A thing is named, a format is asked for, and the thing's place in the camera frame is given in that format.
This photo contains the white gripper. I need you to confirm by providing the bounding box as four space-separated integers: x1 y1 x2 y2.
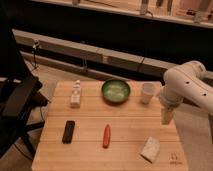
159 87 181 125

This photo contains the black eraser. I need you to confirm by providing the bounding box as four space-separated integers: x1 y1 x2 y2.
62 120 75 144

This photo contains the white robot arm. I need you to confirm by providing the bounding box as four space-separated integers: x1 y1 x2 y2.
159 61 213 125

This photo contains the white cup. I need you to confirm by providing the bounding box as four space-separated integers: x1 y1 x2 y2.
141 82 155 104

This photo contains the green bowl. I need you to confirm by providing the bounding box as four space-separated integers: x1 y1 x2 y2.
101 79 131 103

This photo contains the orange carrot toy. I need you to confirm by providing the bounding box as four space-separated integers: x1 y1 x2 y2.
102 124 111 148

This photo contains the white bottle toy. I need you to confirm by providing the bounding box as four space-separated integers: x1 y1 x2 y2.
70 80 81 108

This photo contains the black stand left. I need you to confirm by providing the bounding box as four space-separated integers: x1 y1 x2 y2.
0 17 48 158

